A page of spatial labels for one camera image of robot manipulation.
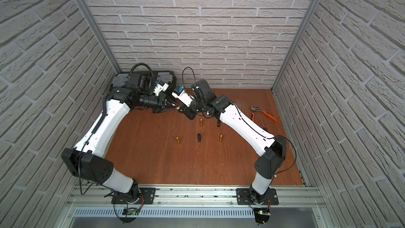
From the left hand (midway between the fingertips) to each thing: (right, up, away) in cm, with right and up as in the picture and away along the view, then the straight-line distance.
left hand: (179, 104), depth 70 cm
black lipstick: (+20, -12, +27) cm, 35 cm away
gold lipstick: (+9, -12, +27) cm, 31 cm away
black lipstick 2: (+8, -19, +19) cm, 29 cm away
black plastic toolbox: (-13, +18, +33) cm, 40 cm away
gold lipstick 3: (+21, -20, +20) cm, 35 cm away
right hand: (+2, -1, +3) cm, 4 cm away
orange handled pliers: (+47, -4, +36) cm, 60 cm away
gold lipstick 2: (-4, -22, +19) cm, 29 cm away
